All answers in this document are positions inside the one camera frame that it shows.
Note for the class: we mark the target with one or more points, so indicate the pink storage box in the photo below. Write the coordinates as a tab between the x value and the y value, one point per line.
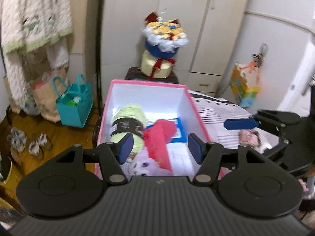
147	95

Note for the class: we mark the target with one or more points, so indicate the colourful paper gift bag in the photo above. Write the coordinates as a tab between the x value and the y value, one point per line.
242	88

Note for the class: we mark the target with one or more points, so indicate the white blue tissue packet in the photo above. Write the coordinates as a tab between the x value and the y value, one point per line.
181	134

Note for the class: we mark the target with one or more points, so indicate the beige wardrobe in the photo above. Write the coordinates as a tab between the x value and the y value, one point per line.
196	17

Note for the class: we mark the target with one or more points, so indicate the light green yarn ball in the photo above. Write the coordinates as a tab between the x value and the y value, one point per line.
130	113

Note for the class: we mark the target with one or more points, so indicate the black clothes rack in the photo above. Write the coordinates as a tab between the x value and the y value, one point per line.
99	54

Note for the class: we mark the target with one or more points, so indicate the teal tote bag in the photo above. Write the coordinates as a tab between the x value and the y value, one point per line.
73	113

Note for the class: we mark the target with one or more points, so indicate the white door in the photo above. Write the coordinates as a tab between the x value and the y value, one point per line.
278	61

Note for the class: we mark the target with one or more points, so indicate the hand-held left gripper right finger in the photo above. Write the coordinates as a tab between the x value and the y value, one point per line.
194	147

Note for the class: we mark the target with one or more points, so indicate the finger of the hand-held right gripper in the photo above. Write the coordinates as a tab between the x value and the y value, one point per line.
279	148
240	124

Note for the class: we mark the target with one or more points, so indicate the furry slipper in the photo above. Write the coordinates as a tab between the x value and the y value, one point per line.
16	141
39	146

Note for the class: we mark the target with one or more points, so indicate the flower bouquet with blue wrap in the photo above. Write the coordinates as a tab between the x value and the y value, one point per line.
165	35

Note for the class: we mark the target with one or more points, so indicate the white fluffy cardigan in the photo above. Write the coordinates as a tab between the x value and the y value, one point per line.
32	9

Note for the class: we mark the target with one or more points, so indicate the cream round box red ribbon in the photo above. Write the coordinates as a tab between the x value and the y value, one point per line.
152	65

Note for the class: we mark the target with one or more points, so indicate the brown paper bag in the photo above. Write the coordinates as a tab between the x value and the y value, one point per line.
45	98

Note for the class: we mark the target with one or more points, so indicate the yellow rimmed container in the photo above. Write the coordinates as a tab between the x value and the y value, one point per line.
6	169

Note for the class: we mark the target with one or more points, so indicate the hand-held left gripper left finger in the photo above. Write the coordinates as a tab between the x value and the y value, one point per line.
126	147

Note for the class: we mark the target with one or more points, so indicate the black suitcase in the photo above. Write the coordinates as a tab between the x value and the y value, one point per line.
172	77

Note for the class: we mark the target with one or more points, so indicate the white cat plush toy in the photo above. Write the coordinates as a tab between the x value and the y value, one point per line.
145	165

